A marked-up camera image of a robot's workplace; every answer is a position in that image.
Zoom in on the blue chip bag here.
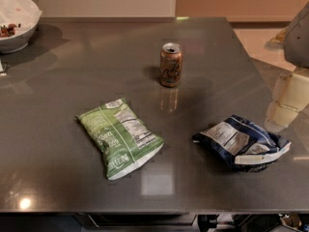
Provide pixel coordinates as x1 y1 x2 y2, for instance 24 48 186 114
192 115 291 172

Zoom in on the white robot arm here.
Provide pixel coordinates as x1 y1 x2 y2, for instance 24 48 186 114
265 3 309 132

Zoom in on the orange soda can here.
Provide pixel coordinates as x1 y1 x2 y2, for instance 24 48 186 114
159 43 183 88

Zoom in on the green chip bag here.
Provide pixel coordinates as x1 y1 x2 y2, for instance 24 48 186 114
76 99 164 180

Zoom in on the white bowl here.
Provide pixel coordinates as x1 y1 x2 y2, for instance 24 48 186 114
0 0 42 53

